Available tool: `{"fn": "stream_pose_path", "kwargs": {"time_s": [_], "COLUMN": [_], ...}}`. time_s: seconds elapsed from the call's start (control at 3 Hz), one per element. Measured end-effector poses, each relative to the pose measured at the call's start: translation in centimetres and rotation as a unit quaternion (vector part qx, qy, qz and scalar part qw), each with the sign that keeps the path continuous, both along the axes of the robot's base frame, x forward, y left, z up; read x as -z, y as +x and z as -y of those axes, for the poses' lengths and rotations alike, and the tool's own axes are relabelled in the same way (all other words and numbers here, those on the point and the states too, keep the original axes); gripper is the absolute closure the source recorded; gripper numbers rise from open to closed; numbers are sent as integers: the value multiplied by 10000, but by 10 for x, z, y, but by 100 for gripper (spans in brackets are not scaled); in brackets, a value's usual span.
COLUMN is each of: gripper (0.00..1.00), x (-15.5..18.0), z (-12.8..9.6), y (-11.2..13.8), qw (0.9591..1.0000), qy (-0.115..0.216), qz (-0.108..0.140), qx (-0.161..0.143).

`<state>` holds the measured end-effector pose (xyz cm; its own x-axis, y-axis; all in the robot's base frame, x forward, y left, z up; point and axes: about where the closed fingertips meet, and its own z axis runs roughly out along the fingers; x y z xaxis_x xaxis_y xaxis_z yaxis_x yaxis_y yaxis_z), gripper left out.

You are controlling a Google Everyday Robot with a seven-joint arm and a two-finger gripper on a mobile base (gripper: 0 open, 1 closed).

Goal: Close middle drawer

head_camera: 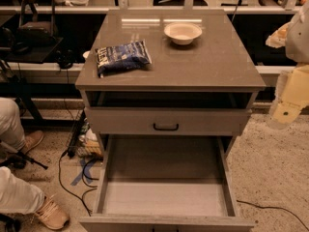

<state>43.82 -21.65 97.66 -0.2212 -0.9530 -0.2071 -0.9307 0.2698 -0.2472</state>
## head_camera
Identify black floor cable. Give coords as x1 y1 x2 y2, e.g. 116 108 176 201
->
57 148 100 217
236 199 309 232

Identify wire basket with items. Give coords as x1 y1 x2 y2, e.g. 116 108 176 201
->
67 111 102 158

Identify black top drawer handle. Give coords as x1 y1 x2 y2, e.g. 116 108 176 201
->
153 123 180 131

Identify grey drawer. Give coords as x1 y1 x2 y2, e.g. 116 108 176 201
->
85 107 251 136
80 135 254 232

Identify black handheld tool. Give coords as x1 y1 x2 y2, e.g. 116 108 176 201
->
0 140 47 169

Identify grey top drawer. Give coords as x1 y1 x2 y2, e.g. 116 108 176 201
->
85 107 251 136

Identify white trouser leg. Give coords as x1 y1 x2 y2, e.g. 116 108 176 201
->
0 98 25 150
0 166 45 215

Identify grey drawer cabinet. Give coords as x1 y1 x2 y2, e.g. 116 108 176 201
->
75 10 265 151

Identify black floor cable right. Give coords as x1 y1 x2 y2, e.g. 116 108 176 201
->
236 199 309 232

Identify white trouser leg near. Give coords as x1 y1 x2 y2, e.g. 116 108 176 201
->
0 166 45 215

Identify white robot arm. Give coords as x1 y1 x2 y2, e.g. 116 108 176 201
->
266 2 309 129

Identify black floor cable left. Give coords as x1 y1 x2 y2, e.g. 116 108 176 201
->
57 148 100 217

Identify tan sneaker near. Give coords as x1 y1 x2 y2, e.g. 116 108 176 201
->
35 196 70 230

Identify tan sneaker far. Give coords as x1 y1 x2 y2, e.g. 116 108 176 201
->
20 130 44 154

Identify tan sneaker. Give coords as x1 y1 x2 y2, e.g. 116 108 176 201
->
35 196 70 230
20 130 44 154

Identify white bowl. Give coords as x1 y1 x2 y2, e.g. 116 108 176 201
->
164 22 202 45

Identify blue chip bag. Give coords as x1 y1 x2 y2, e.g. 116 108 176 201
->
96 41 152 77

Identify black headphones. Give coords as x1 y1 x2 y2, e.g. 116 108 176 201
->
55 49 74 70

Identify white trouser leg far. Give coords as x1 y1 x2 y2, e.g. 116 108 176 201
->
0 98 25 150

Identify black bag on table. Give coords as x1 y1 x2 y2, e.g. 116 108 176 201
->
16 0 57 47

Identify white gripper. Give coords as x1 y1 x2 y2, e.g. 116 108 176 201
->
267 63 309 130

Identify blue tape cross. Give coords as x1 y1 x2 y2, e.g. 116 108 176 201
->
70 159 96 188

